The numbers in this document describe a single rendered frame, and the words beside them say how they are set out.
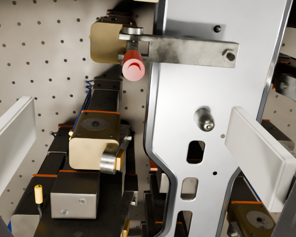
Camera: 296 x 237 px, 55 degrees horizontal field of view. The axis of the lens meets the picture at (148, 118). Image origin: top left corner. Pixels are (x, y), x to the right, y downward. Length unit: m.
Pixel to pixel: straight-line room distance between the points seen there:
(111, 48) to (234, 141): 0.29
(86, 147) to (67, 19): 0.42
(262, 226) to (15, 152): 0.62
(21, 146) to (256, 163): 0.13
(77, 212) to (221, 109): 0.31
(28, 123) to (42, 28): 0.64
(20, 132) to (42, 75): 0.67
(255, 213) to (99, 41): 0.53
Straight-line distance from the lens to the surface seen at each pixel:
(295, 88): 0.55
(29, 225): 0.57
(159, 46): 0.41
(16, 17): 0.83
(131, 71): 0.28
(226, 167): 0.61
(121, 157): 0.46
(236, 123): 0.19
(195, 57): 0.43
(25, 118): 0.18
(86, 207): 0.47
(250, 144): 0.17
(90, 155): 0.48
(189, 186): 0.63
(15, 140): 0.17
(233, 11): 0.51
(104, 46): 0.44
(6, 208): 1.09
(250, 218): 0.73
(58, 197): 0.47
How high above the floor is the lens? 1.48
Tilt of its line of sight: 67 degrees down
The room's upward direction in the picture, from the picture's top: 170 degrees clockwise
